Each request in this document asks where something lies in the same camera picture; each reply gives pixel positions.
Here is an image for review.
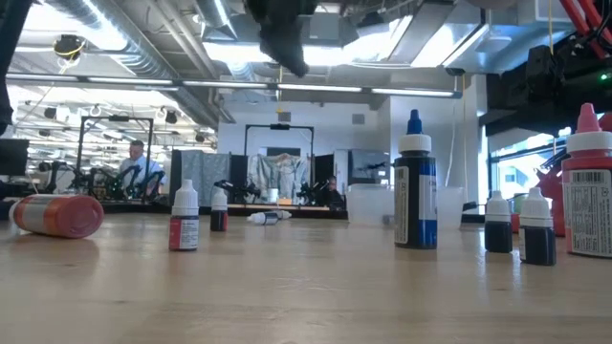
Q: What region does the black aluminium table frame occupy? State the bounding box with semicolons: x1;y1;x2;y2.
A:
0;203;484;222

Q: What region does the black background rig frame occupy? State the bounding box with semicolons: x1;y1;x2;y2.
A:
75;115;155;202
243;122;316;192

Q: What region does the red desk lamp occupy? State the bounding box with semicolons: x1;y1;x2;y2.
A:
509;0;612;239

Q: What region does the large blue food coloring bottle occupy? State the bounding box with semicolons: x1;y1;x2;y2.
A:
393;108;439;250

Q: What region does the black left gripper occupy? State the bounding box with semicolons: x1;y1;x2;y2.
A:
244;0;319;78

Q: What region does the large red food coloring bottle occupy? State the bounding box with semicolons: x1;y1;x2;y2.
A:
560;102;612;259

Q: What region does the black partition panel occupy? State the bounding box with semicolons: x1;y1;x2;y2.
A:
229;153;250;204
314;153;336;192

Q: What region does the black background robot workstation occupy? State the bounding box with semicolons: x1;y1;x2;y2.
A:
37;160;166;203

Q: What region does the black monitor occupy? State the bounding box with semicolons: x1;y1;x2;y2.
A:
0;138;31;177

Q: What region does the small dark red dropper bottle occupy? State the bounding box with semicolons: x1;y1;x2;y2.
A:
209;188;230;233

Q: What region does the crumpled grey cloth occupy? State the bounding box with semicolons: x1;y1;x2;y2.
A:
247;152;311;205

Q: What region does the long ceiling light strip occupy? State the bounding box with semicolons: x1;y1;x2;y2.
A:
5;73;463;100

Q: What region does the large orange food coloring bottle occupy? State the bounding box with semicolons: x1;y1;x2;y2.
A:
8;193;105;240

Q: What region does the small red-label dropper bottle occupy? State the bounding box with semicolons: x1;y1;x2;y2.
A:
167;179;201;253

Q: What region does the clear plastic container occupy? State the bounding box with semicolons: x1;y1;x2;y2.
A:
344;183;466;226

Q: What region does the grey curtain partition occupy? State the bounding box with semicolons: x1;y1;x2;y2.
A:
169;149;231;207

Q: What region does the silver spiral ceiling duct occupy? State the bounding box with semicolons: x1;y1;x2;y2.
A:
45;0;226;130

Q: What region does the small dark labelled dropper bottle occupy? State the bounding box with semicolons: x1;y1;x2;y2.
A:
518;185;557;268

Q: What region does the black ceiling device yellow cable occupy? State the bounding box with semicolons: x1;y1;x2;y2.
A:
52;33;88;62

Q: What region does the seated person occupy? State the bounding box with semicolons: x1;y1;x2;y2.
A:
324;175;346;210

